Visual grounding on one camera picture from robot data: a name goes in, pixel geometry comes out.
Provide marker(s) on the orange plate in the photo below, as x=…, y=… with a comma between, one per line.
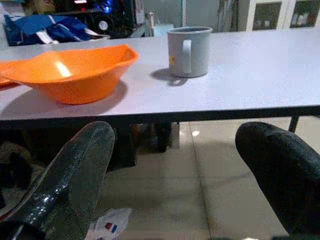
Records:
x=5, y=83

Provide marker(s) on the black computer case with lights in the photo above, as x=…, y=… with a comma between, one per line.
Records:
x=112, y=15

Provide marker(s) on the white cabinet with glass doors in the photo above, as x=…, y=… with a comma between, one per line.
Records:
x=282, y=15

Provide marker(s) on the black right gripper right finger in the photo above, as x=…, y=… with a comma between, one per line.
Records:
x=285, y=170

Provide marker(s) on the blue and white bag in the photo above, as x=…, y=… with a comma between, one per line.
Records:
x=57, y=28

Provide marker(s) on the orange plastic bowl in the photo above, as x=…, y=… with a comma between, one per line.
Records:
x=82, y=82

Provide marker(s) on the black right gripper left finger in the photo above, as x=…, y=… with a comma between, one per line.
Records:
x=82, y=155

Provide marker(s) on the black metal table frame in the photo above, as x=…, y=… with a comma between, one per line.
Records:
x=200, y=116

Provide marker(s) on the crumpled white plastic wrapper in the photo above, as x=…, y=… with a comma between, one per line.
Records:
x=112, y=222

